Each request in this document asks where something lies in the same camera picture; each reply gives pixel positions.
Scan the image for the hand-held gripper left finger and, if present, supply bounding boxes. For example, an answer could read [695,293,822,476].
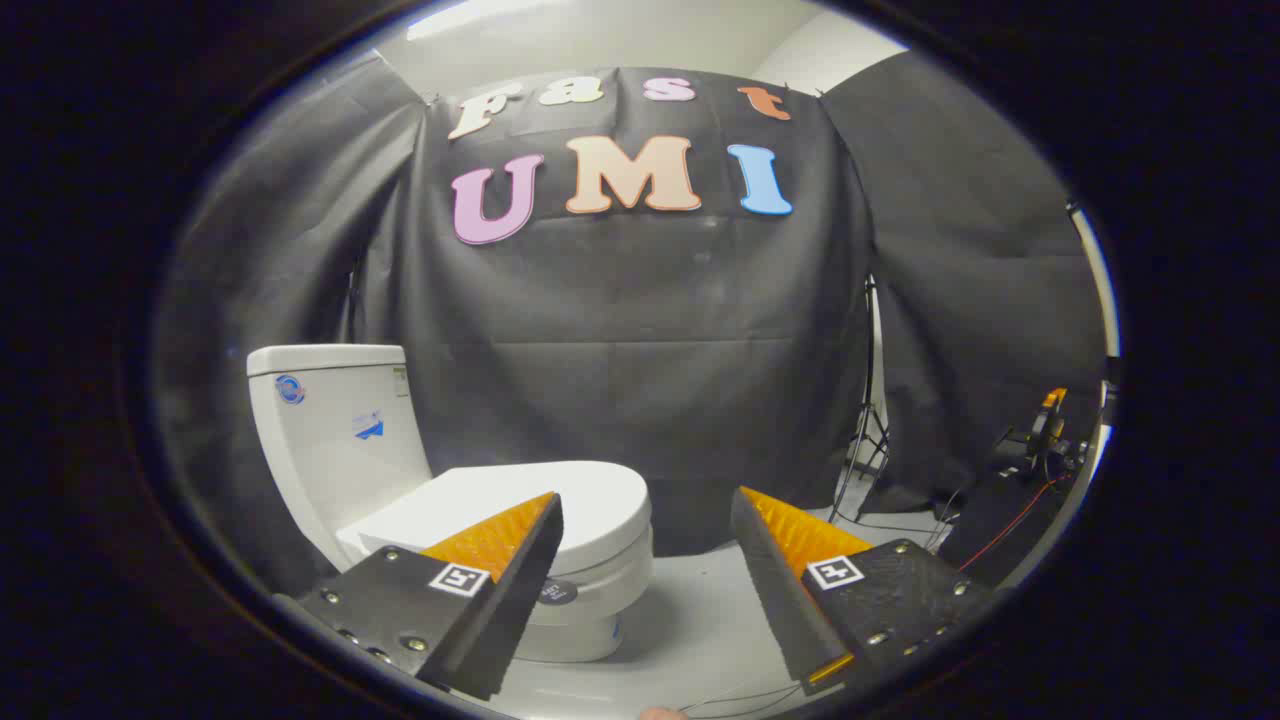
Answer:
[275,492,565,701]

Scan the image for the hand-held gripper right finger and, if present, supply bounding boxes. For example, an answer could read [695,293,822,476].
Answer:
[730,487,996,696]

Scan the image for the white toilet lid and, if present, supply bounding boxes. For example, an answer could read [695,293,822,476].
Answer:
[338,461,652,580]

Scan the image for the white toilet seat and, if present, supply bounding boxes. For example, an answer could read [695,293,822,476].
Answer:
[530,525,655,627]

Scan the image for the white ceramic toilet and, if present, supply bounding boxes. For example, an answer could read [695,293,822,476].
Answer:
[246,344,655,664]

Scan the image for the black tripod stand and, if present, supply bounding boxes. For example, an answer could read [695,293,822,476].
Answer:
[828,275,893,523]

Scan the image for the black backdrop cloth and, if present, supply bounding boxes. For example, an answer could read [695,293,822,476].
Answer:
[155,50,1107,593]

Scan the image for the orange and black device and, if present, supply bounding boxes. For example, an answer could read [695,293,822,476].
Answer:
[1000,387,1087,483]

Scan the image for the red cable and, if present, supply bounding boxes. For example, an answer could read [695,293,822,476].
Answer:
[958,477,1063,573]

